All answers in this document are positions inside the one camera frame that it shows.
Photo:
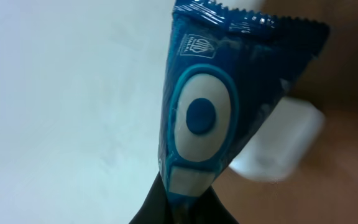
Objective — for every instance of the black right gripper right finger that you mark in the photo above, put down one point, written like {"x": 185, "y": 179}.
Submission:
{"x": 208, "y": 209}

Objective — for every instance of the blue Oreo cookie pack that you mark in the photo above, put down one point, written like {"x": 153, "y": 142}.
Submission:
{"x": 226, "y": 71}

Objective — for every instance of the white barcode scanner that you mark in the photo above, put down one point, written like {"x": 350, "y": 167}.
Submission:
{"x": 277, "y": 148}

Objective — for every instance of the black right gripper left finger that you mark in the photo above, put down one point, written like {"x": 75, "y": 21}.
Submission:
{"x": 155, "y": 208}

